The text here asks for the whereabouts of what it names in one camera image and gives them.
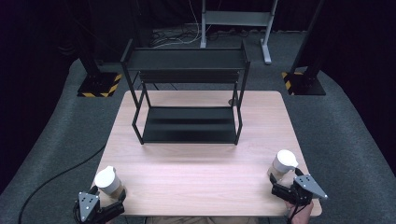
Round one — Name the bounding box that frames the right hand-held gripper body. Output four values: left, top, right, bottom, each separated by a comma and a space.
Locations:
271, 174, 329, 206

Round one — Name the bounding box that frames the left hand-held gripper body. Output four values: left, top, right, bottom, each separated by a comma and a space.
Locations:
78, 191, 126, 224

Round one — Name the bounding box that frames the white-lidded jar with orange powder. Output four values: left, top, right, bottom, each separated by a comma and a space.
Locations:
93, 165, 127, 200

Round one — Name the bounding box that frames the white-lidded glass jar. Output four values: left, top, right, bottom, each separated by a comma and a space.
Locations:
266, 149, 299, 182

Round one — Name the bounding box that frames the black metal two-tier rack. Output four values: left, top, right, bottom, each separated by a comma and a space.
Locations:
120, 38, 251, 146

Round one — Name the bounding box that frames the person's right hand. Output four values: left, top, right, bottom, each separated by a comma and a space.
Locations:
286, 201, 314, 224

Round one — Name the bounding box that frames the black stand with striped base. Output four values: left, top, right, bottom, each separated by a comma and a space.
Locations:
281, 0, 327, 96
66, 0, 123, 98

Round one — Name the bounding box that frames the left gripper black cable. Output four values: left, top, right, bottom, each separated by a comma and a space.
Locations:
72, 200, 82, 224

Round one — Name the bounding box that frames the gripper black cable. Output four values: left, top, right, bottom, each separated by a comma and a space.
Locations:
288, 202, 302, 224
72, 200, 82, 224

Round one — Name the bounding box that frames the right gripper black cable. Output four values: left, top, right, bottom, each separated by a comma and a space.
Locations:
288, 202, 302, 224

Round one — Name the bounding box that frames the black floor cable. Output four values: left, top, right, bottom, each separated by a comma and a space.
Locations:
18, 145, 106, 224

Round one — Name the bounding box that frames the grey metal stand frame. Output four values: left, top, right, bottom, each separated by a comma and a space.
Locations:
200, 0, 279, 65

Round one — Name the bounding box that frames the bundle of floor cables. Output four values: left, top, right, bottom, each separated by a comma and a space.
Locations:
150, 22, 204, 49

